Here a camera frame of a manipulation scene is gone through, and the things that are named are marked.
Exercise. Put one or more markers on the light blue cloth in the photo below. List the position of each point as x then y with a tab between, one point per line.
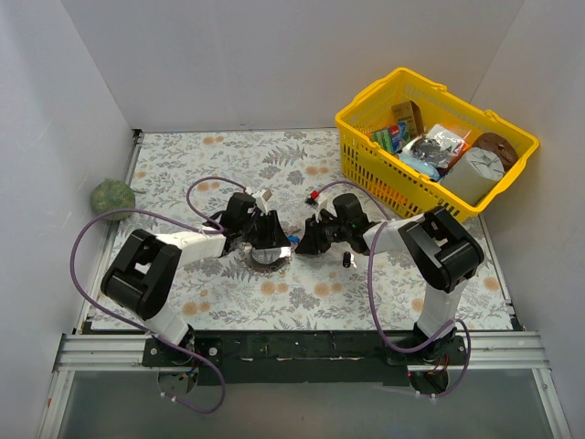
420	166

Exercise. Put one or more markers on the yellow plastic basket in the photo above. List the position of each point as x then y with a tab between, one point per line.
397	185

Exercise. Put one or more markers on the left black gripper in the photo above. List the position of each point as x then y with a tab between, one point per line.
270	232

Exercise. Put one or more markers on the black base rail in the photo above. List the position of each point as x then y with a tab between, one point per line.
287	357

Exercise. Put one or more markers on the small black key fob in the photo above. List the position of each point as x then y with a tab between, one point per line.
348	260

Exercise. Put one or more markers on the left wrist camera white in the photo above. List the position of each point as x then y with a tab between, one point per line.
261	200

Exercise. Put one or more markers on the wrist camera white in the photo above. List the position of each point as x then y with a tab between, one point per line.
261	200
318	202

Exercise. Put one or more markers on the metal disc keyring holder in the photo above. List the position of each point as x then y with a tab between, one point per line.
266	260

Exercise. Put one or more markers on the silver foil packet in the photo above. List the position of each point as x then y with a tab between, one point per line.
439	147

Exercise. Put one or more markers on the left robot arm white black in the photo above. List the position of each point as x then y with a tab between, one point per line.
141	275

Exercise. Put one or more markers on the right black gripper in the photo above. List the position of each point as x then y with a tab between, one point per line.
320	230

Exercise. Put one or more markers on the floral table mat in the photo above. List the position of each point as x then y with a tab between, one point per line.
179	178

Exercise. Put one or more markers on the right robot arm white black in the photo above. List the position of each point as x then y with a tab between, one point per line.
446	255

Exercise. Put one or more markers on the green blue sponge pack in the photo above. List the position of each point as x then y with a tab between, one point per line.
393	138

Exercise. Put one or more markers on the brown cardboard box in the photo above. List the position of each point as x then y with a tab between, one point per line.
409	113

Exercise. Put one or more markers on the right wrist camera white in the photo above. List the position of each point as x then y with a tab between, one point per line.
318	202

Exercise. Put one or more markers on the green felt ball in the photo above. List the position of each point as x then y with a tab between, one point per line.
111	194

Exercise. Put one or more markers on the brown round disc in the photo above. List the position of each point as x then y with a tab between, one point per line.
498	145

